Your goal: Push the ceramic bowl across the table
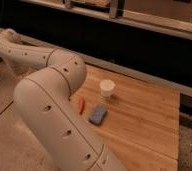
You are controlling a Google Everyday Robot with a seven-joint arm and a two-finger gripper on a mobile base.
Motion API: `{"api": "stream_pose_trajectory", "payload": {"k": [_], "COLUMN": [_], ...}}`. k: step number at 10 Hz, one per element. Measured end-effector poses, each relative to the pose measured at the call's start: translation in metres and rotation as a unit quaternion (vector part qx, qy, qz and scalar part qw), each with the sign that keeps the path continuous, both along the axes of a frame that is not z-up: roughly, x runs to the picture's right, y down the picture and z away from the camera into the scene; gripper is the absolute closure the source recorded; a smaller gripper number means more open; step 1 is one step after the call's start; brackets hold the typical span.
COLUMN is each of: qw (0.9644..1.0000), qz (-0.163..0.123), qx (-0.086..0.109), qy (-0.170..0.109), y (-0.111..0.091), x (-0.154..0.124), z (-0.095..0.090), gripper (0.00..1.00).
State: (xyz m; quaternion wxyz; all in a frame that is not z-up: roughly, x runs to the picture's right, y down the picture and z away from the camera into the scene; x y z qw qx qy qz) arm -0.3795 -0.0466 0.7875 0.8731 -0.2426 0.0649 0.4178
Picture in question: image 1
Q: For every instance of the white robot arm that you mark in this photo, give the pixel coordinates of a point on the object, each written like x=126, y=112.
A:
x=42, y=100

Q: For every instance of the orange carrot toy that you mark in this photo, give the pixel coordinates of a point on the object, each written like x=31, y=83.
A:
x=81, y=104

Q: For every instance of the blue sponge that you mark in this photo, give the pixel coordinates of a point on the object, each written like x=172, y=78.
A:
x=98, y=115

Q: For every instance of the wooden plank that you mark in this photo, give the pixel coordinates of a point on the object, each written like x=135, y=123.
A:
x=158, y=21

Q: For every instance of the metal frame post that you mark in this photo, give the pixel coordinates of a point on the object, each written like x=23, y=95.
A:
x=113, y=8

